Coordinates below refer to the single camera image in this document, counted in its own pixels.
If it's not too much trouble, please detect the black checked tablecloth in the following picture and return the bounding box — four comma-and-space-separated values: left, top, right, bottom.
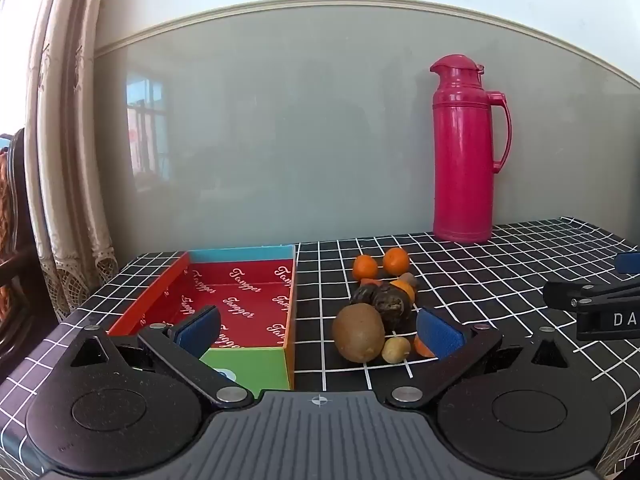
0, 217, 640, 480

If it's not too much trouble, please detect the small tangerine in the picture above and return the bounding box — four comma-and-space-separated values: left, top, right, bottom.
353, 255, 378, 281
383, 247, 411, 277

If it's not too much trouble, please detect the pink thermos jug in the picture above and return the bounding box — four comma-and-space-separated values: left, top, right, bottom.
430, 54, 512, 245

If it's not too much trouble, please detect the colourful cardboard box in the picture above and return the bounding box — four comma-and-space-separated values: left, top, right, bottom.
107, 245, 299, 392

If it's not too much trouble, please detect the large orange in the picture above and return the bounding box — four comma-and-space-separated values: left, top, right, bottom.
390, 281, 417, 304

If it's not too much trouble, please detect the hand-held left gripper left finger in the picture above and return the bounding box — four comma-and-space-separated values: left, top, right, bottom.
67, 305, 254, 408

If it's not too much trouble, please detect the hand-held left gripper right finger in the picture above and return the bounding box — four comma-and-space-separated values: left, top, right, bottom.
384, 307, 576, 407

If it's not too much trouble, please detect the small tan potato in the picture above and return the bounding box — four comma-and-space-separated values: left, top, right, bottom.
381, 337, 412, 365

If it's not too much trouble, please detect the beige lace curtain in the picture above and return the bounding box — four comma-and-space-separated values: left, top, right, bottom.
25, 0, 120, 318

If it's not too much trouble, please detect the dark wooden chair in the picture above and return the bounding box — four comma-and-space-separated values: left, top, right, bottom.
0, 130, 56, 356

